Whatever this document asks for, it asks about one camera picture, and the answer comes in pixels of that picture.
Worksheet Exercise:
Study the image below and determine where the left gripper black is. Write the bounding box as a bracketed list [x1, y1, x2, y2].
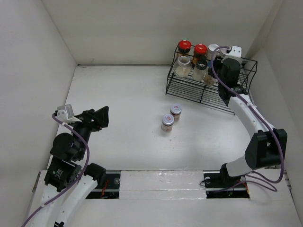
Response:
[70, 105, 108, 158]

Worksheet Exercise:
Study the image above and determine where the silver lid spice bottle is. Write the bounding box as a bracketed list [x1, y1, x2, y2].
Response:
[206, 44, 219, 62]

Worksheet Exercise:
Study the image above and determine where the red lid sauce jar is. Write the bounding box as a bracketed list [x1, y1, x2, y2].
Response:
[178, 40, 192, 57]
[192, 44, 207, 65]

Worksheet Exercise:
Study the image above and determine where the black cap seasoning bottle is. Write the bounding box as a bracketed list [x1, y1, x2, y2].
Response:
[192, 60, 208, 81]

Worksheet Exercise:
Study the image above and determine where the black cap spice shaker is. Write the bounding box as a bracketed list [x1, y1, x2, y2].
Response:
[203, 68, 215, 86]

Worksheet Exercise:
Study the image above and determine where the glass jar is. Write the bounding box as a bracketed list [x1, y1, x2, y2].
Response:
[173, 55, 192, 78]

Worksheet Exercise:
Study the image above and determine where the white lid paste jar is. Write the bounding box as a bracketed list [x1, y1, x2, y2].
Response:
[170, 104, 182, 122]
[161, 114, 174, 132]

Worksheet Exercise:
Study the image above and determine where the foil lid spice bottle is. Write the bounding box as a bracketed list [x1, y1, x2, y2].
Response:
[219, 48, 229, 58]

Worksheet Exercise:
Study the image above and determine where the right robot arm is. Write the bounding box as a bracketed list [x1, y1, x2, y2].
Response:
[210, 58, 287, 191]

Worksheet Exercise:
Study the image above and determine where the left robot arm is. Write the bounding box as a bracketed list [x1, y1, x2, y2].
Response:
[37, 65, 221, 214]

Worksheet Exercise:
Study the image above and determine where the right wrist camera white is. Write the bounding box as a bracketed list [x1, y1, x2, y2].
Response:
[227, 46, 242, 59]

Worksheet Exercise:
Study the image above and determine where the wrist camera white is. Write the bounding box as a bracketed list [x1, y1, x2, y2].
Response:
[227, 46, 242, 59]
[54, 104, 81, 123]

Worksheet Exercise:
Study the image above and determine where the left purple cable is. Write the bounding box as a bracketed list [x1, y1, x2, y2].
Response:
[22, 114, 90, 227]

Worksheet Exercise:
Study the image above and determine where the purple cable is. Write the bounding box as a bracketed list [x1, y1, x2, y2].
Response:
[200, 45, 285, 192]
[22, 114, 90, 227]

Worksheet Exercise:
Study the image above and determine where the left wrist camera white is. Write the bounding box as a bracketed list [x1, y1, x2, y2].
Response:
[54, 104, 81, 123]

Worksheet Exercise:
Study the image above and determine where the black wire rack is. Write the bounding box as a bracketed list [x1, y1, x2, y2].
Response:
[165, 50, 258, 114]

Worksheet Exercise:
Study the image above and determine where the metal base rail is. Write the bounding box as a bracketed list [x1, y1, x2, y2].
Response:
[88, 170, 250, 200]

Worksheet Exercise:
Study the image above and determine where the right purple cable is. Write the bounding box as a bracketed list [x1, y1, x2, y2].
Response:
[200, 45, 285, 192]

